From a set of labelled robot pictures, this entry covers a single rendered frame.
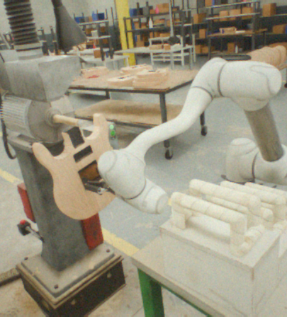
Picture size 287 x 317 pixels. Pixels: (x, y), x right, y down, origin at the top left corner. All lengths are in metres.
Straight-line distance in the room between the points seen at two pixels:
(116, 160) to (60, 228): 1.08
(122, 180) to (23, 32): 0.72
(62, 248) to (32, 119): 0.85
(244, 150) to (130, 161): 0.88
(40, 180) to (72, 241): 0.48
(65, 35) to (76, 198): 0.66
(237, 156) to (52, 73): 1.01
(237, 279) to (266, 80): 0.69
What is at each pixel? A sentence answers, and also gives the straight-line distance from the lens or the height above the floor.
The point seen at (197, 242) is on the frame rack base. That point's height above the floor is 1.10.
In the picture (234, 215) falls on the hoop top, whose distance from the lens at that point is 0.76.
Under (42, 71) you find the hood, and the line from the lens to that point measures 1.24.
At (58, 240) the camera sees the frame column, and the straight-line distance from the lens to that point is 2.02.
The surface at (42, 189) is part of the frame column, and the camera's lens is 1.84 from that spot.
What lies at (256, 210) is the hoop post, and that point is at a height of 1.18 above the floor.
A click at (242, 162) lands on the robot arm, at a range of 1.76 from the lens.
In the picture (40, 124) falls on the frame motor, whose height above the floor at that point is 1.24.
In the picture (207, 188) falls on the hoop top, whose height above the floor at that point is 1.20.
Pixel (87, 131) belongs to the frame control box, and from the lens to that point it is 1.76.
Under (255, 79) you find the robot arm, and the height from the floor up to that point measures 1.39.
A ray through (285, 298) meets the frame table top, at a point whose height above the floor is 0.93.
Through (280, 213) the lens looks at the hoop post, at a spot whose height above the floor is 1.09.
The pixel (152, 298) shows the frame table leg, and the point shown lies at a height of 0.78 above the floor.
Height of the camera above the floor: 1.63
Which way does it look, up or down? 23 degrees down
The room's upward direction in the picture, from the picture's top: 7 degrees counter-clockwise
